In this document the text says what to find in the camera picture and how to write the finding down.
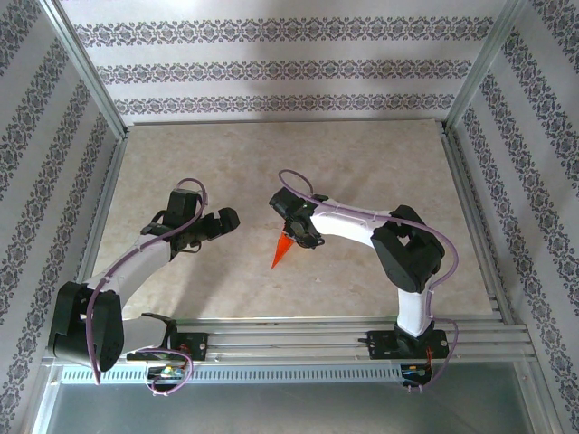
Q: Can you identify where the orange paper sheet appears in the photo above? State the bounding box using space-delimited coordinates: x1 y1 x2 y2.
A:
270 231 299 271

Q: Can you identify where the grey metal sheet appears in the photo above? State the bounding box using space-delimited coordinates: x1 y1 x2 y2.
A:
31 361 551 434

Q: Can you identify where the small electronics board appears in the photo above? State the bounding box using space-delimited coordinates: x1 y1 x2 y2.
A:
147 365 186 381
401 363 433 380

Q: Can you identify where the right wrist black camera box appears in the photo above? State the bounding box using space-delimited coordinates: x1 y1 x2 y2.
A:
268 187 313 219

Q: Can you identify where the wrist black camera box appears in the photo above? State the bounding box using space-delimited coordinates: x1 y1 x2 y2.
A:
160 188 204 230
268 187 313 219

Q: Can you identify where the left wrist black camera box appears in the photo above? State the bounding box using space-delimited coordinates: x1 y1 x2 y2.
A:
160 188 204 230

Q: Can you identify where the thin aluminium frame rail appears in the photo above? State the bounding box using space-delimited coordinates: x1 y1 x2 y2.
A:
128 118 447 128

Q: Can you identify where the wide aluminium base rail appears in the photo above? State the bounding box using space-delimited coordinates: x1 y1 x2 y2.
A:
43 318 537 365

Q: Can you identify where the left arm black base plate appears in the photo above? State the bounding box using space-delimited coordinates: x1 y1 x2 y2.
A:
126 332 210 363

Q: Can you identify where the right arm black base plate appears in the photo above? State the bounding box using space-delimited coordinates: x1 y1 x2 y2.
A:
366 329 450 362

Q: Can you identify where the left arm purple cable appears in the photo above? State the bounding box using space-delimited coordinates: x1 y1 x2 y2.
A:
84 176 210 398

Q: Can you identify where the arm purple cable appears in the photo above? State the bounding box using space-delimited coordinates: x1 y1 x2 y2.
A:
278 169 461 393
84 176 210 398

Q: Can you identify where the slotted grey cable duct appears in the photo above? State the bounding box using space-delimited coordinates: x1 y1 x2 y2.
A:
58 364 435 385

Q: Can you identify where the aluminium frame post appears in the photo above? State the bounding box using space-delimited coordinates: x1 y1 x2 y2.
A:
443 0 530 135
39 0 128 142

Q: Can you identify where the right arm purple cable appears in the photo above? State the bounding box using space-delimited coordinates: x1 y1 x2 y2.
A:
278 169 461 393

